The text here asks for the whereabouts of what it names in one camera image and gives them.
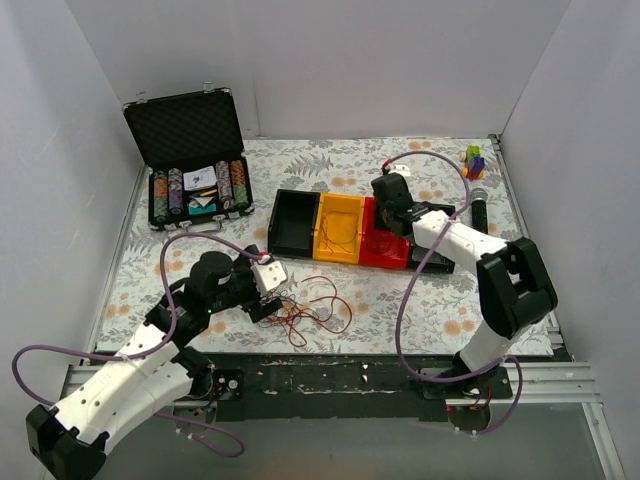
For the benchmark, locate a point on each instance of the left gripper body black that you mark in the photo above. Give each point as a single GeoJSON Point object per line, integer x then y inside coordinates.
{"type": "Point", "coordinates": [267, 307]}

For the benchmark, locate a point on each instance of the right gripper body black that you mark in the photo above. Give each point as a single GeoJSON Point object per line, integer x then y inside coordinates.
{"type": "Point", "coordinates": [390, 218]}

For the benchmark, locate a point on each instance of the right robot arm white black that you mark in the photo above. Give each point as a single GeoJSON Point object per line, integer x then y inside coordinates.
{"type": "Point", "coordinates": [514, 287]}

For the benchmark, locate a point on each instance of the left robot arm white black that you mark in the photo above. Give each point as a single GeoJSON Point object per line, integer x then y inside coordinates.
{"type": "Point", "coordinates": [156, 366]}

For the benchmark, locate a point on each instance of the red bin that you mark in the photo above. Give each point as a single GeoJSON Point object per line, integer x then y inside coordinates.
{"type": "Point", "coordinates": [381, 248]}

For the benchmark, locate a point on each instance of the yellow bin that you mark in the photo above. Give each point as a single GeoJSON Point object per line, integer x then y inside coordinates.
{"type": "Point", "coordinates": [338, 230]}

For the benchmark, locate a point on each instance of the right black bin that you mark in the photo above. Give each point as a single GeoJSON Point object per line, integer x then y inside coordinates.
{"type": "Point", "coordinates": [437, 263]}

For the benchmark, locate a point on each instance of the black bin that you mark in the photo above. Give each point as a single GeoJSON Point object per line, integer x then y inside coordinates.
{"type": "Point", "coordinates": [437, 263]}
{"type": "Point", "coordinates": [292, 223]}

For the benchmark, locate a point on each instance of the teal card box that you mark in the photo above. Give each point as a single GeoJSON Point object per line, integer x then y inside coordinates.
{"type": "Point", "coordinates": [202, 205]}

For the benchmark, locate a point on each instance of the black microphone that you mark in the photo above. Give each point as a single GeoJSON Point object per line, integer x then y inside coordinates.
{"type": "Point", "coordinates": [479, 216]}

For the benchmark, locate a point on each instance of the colourful toy block train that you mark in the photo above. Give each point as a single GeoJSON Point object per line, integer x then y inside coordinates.
{"type": "Point", "coordinates": [473, 163]}

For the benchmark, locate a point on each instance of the left black bin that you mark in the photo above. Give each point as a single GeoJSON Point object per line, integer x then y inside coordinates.
{"type": "Point", "coordinates": [292, 223]}

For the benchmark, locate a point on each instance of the playing card deck white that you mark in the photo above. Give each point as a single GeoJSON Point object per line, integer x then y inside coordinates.
{"type": "Point", "coordinates": [200, 179]}

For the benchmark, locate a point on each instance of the floral table mat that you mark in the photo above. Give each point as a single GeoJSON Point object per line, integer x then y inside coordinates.
{"type": "Point", "coordinates": [360, 304]}

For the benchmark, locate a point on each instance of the black poker chip case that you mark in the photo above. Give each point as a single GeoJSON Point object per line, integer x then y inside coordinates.
{"type": "Point", "coordinates": [184, 133]}

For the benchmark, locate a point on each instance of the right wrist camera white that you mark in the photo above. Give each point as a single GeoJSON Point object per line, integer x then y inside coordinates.
{"type": "Point", "coordinates": [396, 168]}

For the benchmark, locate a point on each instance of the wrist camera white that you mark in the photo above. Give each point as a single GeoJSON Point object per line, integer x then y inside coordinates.
{"type": "Point", "coordinates": [268, 274]}
{"type": "Point", "coordinates": [396, 168]}

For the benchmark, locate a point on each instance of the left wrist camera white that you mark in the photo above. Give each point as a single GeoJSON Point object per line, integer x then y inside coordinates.
{"type": "Point", "coordinates": [268, 274]}

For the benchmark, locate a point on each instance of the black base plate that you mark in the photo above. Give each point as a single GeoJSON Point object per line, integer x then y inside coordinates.
{"type": "Point", "coordinates": [277, 386]}

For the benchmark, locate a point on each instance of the aluminium rail frame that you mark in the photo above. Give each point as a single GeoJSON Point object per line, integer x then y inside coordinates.
{"type": "Point", "coordinates": [559, 407]}

